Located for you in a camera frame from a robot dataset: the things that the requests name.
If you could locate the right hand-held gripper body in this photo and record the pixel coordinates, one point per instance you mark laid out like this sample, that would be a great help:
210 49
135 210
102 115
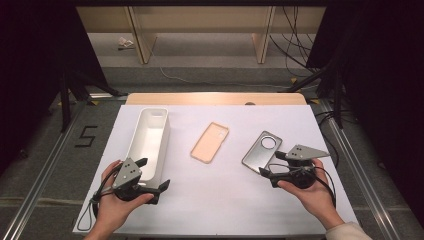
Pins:
301 175

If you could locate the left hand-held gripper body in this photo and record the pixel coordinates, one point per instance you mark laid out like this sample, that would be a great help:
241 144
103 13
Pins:
128 173

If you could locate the grey phone case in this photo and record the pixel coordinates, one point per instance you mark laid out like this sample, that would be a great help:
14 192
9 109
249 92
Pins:
256 155

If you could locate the white plastic storage box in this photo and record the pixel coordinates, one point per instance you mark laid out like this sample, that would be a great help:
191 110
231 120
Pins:
150 140

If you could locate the peach phone case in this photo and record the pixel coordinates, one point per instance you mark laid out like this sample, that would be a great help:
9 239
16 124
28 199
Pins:
209 143

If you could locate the person's right hand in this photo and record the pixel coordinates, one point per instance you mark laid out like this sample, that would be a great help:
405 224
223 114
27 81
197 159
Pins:
316 196

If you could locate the person's left hand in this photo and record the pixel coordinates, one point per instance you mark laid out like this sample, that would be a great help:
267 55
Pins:
111 210

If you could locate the black tape floor mark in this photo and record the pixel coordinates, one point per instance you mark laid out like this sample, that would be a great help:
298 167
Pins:
87 136

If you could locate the white table sheet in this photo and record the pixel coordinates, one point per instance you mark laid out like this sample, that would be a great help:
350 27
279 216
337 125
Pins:
213 193

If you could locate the yellow tape piece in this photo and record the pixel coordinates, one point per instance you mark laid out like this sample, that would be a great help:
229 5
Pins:
314 101
293 80
94 102

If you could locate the crumpled white paper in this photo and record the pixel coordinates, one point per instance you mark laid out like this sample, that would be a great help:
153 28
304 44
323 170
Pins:
125 42

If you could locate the dark curtain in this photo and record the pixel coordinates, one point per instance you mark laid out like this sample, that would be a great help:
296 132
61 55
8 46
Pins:
383 83
33 66

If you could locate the light wooden desk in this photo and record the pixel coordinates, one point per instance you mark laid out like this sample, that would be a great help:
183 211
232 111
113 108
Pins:
200 20

